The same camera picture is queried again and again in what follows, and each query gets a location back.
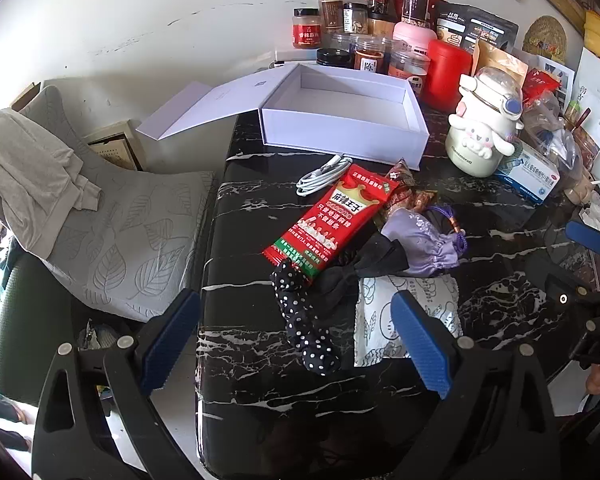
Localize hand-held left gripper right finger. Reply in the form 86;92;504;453
390;290;563;480

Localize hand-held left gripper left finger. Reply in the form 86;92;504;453
31;287;202;480

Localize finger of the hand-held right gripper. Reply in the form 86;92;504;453
542;255;600;307
565;220;600;261

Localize white printed sachet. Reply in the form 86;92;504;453
354;274;463;367

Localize black bow hair clip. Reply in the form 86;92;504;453
320;240;411;306

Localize purple drawstring pouch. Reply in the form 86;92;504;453
380;205;467;278

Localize black polka dot hair tie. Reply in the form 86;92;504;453
271;260;342;376

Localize orange snack packet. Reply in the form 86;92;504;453
407;189;438;213

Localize red snack packet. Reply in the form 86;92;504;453
262;164;400;286

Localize brown snack packet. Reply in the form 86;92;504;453
375;158;421;226

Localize white cable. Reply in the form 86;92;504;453
296;154;354;197

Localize white gift box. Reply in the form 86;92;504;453
135;62;429;171

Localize blue and white medicine box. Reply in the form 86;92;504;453
492;141;561;204

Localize clear plastic bag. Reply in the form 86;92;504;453
520;95;591;186

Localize grey leaf pattern cushion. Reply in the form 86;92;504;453
17;85;216;323

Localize green chair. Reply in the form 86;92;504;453
0;250;146;406

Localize white paper sheets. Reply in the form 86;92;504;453
562;47;600;151

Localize white cartoon dog bottle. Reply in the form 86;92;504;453
446;66;525;178

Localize red snack bag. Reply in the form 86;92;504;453
522;69;562;106

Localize kraft paper pouch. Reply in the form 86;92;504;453
472;40;530;91

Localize beige perforated box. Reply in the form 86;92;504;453
82;119;148;171

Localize red canister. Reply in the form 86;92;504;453
422;40;473;106

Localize grey garment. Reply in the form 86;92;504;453
0;108;103;256

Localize black stand-up pouch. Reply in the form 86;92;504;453
432;2;520;56

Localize clear jar orange label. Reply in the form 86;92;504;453
387;51;431;98

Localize pink lidded jar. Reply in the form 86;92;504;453
392;21;438;56

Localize orange spice jar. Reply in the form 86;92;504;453
352;35;386;75

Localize tall jar dark label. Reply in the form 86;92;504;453
402;0;431;26

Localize black lidded golden jar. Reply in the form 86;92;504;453
367;12;396;41

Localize short black lidded jar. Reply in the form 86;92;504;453
316;48;353;68

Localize black lidded nut jar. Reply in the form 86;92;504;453
342;2;370;36

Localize clear jar brown label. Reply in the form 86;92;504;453
316;0;345;36

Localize woven round wall mat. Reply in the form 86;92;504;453
522;16;567;63

